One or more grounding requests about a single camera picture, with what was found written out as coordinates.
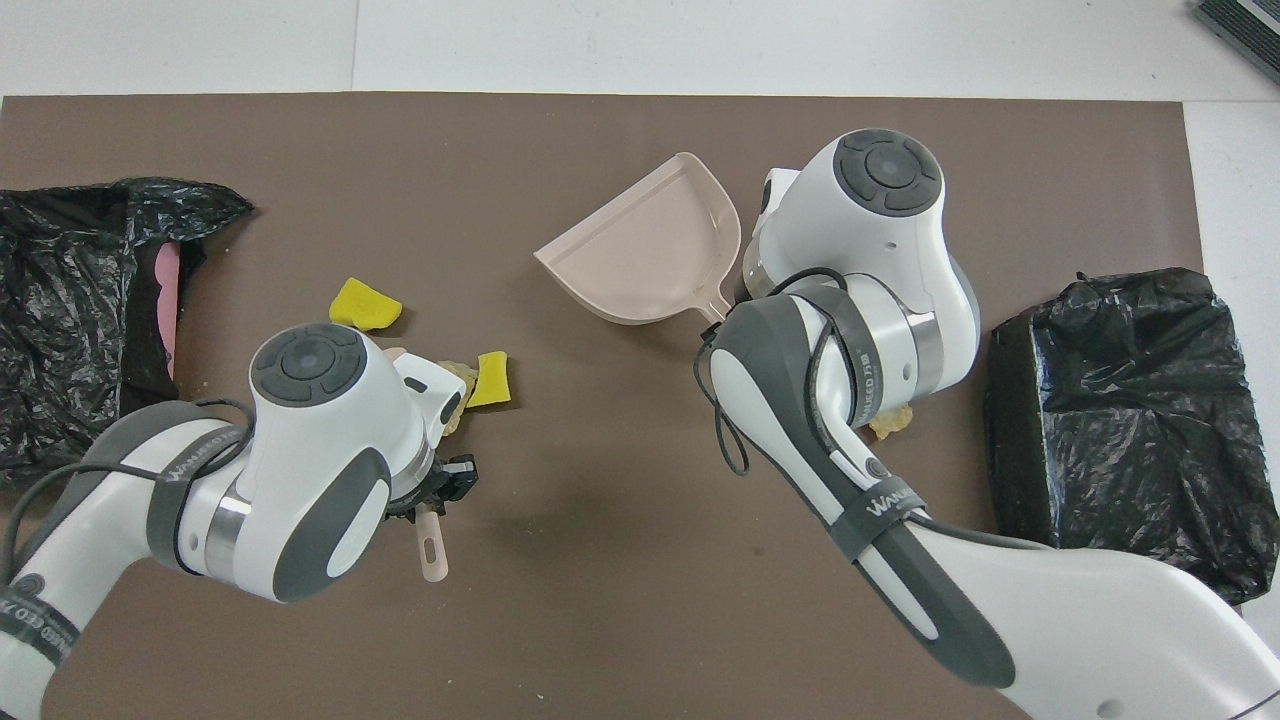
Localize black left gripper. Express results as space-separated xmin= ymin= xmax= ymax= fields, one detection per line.
xmin=388 ymin=453 xmax=479 ymax=521

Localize beige hand brush black bristles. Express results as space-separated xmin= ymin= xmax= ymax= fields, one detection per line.
xmin=383 ymin=346 xmax=450 ymax=584

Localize yellow sponge wedge piece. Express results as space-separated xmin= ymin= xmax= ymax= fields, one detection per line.
xmin=465 ymin=351 xmax=513 ymax=409

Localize pale bread chunk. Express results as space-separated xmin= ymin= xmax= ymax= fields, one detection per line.
xmin=437 ymin=362 xmax=479 ymax=436

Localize rounded yellow sponge chunk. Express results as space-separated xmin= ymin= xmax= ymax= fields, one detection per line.
xmin=328 ymin=277 xmax=404 ymax=333

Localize beige plastic dustpan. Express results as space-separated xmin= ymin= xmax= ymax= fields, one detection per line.
xmin=533 ymin=152 xmax=743 ymax=327

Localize pink plastic bin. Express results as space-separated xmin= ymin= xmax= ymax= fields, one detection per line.
xmin=155 ymin=243 xmax=183 ymax=381

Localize right black-lined bin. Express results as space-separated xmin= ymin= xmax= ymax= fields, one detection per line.
xmin=0 ymin=178 xmax=256 ymax=491

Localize black-lined bin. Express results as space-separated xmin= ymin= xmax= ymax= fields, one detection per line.
xmin=0 ymin=178 xmax=256 ymax=491
xmin=983 ymin=267 xmax=1280 ymax=606

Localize left black-lined bin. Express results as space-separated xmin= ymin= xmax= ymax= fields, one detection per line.
xmin=983 ymin=267 xmax=1280 ymax=606

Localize brown table mat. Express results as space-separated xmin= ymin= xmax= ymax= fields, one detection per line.
xmin=0 ymin=92 xmax=1257 ymax=720

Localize dark ribbed device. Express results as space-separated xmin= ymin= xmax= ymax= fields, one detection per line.
xmin=1193 ymin=0 xmax=1280 ymax=56

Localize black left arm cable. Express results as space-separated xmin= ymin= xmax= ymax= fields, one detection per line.
xmin=0 ymin=400 xmax=256 ymax=591

